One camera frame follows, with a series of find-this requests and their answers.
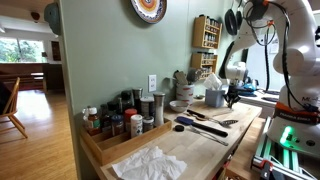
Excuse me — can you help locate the person in dark clothes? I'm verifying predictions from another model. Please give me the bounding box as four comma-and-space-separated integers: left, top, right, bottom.
0, 81, 12, 114

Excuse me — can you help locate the colourful decorative wall plate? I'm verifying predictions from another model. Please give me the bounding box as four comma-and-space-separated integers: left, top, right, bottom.
129, 0, 169, 25

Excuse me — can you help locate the metal ladle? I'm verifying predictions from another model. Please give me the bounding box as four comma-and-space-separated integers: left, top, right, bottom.
194, 68, 205, 81

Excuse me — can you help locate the round black cap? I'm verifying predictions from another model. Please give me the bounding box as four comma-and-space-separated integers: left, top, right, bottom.
173, 124, 186, 133

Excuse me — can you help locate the black pepper grinder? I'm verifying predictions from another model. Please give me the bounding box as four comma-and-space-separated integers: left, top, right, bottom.
132, 87, 144, 114

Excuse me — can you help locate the small white bowl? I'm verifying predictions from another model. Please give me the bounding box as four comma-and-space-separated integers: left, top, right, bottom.
168, 99, 190, 114

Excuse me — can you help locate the wooden bench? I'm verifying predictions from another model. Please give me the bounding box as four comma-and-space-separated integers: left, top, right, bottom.
0, 63, 48, 92

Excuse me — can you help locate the black plastic spoon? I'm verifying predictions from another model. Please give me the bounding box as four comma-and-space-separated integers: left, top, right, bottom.
186, 68, 198, 85

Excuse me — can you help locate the red lid spice jar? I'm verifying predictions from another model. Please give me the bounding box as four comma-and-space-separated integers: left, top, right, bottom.
124, 108, 138, 133

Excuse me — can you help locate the white cap sauce bottle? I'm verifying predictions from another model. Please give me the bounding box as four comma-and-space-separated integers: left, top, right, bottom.
87, 106, 102, 136

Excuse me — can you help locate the white spice shaker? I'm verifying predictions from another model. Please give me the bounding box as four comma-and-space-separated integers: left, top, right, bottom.
130, 114, 144, 139

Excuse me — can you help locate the white tissue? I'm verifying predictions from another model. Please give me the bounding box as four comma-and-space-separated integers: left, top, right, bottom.
203, 73, 223, 92

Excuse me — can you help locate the white wall outlet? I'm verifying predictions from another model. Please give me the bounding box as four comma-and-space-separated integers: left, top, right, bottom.
148, 74, 158, 93

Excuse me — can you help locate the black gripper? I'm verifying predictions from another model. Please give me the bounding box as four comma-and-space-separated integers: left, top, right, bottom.
223, 82, 242, 110

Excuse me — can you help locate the wooden spice tray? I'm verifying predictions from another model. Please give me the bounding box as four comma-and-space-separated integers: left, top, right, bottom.
79, 118, 173, 167

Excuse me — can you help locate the white fridge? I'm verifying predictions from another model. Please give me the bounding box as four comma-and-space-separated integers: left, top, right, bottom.
246, 41, 284, 91

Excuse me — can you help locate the blue lid spice jar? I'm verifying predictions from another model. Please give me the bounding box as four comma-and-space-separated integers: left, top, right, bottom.
111, 114, 125, 136

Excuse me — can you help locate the white chili print utensil crock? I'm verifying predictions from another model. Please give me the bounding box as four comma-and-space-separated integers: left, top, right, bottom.
175, 83, 196, 107

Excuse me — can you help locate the wooden wall spice rack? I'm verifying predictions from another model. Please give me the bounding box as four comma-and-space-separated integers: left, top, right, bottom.
192, 14, 223, 50
190, 51, 219, 80

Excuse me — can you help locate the dark spice bottle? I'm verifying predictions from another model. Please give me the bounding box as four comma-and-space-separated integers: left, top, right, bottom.
99, 103, 113, 133

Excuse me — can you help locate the wooden chair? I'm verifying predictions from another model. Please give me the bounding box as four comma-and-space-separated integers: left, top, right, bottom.
0, 76, 29, 139

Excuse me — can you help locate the tall steel pepper mill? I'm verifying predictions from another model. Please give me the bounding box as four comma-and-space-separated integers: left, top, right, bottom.
153, 92, 167, 127

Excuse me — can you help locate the small black lid jar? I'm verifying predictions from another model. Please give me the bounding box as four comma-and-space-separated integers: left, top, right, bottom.
142, 115, 156, 133

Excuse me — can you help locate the dark green wall mask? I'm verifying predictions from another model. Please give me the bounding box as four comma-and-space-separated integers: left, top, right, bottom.
44, 2, 62, 36

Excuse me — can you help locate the blue tissue box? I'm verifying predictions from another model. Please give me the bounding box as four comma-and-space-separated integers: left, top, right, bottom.
204, 88, 227, 108

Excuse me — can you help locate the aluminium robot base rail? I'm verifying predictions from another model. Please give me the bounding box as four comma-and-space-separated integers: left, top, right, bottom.
250, 116, 320, 180

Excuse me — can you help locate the small clear bottle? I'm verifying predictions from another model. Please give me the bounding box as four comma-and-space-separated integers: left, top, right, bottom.
81, 106, 91, 130

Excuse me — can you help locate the slotted metal spoon black handle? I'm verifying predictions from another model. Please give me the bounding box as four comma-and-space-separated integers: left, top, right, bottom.
186, 108, 240, 128

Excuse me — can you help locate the crumpled white paper towel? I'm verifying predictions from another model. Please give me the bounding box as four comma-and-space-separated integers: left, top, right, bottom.
111, 145, 188, 180

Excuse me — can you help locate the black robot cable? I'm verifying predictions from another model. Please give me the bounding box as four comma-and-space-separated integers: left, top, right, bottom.
243, 0, 293, 109

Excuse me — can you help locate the white stove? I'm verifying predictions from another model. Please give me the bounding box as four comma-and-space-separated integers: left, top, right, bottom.
238, 87, 283, 118

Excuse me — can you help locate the dark glass jar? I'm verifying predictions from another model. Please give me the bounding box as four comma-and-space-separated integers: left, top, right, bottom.
120, 89, 135, 111

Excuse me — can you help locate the large silver lid jar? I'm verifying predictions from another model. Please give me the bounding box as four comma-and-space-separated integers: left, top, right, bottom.
139, 96, 156, 118

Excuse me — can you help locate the blue and black spatula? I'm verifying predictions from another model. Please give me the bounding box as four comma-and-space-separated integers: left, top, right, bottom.
175, 115, 230, 138

